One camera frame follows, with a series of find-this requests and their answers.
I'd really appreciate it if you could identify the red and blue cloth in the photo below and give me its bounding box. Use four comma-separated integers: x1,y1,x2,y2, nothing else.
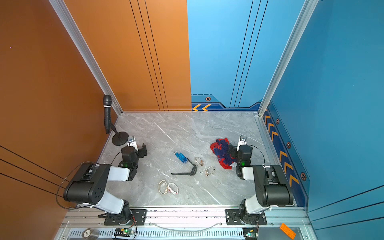
210,138,236,170

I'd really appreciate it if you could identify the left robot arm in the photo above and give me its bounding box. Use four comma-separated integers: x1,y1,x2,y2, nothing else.
63,144,148,225

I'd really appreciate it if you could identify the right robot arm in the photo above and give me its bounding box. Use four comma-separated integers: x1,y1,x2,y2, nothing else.
229,145,294,225

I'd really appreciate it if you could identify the rose gold watch upper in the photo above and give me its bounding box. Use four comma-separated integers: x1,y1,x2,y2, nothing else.
195,157,204,166

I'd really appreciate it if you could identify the beige band watch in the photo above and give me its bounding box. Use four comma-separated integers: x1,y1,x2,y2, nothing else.
158,180,169,195

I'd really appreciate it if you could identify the pink white watch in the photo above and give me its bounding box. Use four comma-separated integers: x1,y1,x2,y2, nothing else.
168,183,179,195

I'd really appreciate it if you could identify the black microphone on stand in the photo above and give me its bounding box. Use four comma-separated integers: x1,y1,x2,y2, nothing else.
103,95,129,146

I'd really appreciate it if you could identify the green circuit board left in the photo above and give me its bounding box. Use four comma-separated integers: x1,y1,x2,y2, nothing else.
113,228,136,240

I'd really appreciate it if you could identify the green circuit board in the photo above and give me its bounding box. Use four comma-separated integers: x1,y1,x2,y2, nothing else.
113,228,136,240
242,228,259,240

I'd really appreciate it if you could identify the green circuit board right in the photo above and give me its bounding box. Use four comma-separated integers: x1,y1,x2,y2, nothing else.
242,228,259,240

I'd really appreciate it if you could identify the silver tape roll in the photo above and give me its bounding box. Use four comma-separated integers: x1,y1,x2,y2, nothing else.
82,228,100,240

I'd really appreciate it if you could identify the orange toy brick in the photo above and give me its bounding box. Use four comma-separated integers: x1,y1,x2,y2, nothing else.
280,223,296,240

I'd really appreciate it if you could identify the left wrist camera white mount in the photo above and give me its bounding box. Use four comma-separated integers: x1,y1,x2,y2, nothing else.
127,136,138,150

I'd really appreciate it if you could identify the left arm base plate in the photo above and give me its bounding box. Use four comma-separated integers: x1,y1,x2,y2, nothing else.
104,209,147,226

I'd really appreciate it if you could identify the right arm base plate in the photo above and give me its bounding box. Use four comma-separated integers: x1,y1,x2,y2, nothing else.
225,209,268,226

